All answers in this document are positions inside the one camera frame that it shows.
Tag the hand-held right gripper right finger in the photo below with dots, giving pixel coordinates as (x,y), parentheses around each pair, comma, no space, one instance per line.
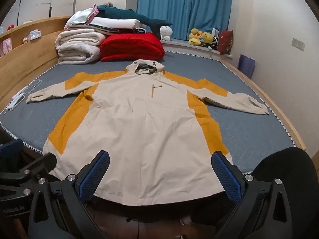
(226,178)

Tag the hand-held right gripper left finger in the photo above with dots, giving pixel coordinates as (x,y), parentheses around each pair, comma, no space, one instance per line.
(96,175)

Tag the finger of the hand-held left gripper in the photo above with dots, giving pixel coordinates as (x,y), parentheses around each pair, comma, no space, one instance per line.
(39,164)
(11,148)

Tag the beige and orange hooded jacket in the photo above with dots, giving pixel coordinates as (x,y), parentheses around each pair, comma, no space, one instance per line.
(149,129)

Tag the pink and white folded clothes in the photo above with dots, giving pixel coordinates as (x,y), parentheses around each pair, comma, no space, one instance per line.
(81,17)

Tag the grey bed mattress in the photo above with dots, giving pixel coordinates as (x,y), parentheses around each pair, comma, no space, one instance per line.
(239,129)

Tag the blue bin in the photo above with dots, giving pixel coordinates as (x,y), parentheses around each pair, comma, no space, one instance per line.
(246,65)

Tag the white folded quilt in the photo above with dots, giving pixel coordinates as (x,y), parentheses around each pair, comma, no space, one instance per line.
(77,46)

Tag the red folded quilt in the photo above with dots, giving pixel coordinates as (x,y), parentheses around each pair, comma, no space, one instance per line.
(132,46)

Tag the dark red bag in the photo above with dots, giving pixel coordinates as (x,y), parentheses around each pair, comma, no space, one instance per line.
(225,41)

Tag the yellow plush toys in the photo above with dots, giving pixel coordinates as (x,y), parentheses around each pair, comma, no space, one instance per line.
(200,37)

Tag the white wardrobe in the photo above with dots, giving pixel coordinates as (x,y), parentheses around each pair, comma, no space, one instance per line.
(42,0)

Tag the white folded bedding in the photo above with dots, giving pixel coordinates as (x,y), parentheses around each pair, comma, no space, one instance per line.
(117,23)

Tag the white plush toy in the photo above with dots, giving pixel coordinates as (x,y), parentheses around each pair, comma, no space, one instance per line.
(165,32)

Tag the teal shark plush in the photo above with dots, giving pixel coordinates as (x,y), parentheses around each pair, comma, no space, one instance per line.
(124,15)

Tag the blue curtain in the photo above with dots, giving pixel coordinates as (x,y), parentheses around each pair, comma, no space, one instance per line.
(184,7)

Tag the wooden bed frame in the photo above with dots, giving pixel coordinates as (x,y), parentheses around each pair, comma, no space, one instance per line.
(27,54)

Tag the wall switch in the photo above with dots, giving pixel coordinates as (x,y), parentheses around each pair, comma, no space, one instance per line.
(298,44)

